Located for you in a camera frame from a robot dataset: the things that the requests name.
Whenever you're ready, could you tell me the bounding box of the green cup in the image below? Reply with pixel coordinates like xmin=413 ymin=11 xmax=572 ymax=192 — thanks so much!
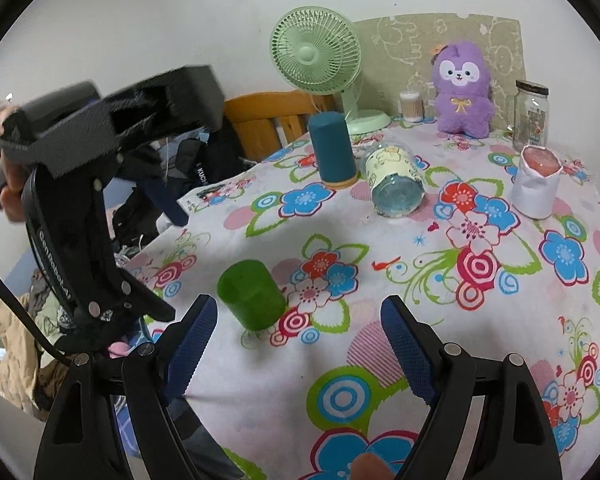
xmin=216 ymin=259 xmax=287 ymax=332

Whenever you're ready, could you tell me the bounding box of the clear cup with yellow label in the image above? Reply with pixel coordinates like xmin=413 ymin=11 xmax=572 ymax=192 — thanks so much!
xmin=364 ymin=142 xmax=426 ymax=220

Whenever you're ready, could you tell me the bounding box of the patterned beige board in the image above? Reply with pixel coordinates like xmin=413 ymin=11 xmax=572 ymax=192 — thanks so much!
xmin=352 ymin=14 xmax=525 ymax=133

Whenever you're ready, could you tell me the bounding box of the white paper cup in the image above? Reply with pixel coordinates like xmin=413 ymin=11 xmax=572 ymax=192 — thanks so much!
xmin=511 ymin=145 xmax=562 ymax=220

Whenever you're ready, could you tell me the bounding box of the black bag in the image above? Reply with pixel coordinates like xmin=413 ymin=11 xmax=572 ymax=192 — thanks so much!
xmin=112 ymin=127 xmax=253 ymax=256

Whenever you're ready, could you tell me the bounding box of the floral tablecloth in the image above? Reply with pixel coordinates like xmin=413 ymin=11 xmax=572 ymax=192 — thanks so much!
xmin=122 ymin=120 xmax=600 ymax=480

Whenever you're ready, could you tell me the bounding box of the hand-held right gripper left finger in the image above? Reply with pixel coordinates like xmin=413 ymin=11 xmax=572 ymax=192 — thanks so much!
xmin=34 ymin=294 xmax=219 ymax=480

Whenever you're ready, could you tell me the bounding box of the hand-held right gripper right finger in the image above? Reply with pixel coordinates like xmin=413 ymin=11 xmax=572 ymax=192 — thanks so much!
xmin=380 ymin=295 xmax=563 ymax=480

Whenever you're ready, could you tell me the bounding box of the person's right hand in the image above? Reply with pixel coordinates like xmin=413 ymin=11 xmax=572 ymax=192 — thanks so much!
xmin=350 ymin=452 xmax=397 ymax=480

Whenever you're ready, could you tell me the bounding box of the black strap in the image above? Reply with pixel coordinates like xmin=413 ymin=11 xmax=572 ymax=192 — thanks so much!
xmin=0 ymin=255 xmax=73 ymax=366

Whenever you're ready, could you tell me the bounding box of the cotton swab container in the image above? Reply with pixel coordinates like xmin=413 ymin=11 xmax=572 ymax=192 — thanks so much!
xmin=399 ymin=91 xmax=426 ymax=122

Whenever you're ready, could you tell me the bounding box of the teal cup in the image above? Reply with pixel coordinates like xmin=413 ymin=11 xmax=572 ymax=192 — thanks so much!
xmin=307 ymin=111 xmax=359 ymax=191

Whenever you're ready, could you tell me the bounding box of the beige clothes pile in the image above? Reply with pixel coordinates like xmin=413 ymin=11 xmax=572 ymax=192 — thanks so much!
xmin=0 ymin=270 xmax=71 ymax=413

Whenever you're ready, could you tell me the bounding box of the purple plush toy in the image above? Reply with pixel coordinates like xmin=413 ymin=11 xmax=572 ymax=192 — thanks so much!
xmin=431 ymin=41 xmax=497 ymax=138

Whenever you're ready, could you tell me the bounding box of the wooden chair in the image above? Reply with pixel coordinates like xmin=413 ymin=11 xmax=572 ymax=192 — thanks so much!
xmin=224 ymin=91 xmax=337 ymax=163

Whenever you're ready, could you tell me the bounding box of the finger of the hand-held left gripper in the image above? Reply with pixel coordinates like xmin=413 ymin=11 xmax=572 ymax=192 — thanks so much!
xmin=75 ymin=160 xmax=176 ymax=322

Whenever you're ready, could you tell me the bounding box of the green desk fan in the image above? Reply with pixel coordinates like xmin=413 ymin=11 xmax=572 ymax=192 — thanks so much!
xmin=271 ymin=6 xmax=392 ymax=136

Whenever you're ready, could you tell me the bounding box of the glass jar with black lid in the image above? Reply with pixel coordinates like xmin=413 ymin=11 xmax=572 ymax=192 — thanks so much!
xmin=510 ymin=80 xmax=550 ymax=153

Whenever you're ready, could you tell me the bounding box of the person's left hand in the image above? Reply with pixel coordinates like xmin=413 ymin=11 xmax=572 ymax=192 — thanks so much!
xmin=1 ymin=162 xmax=30 ymax=224

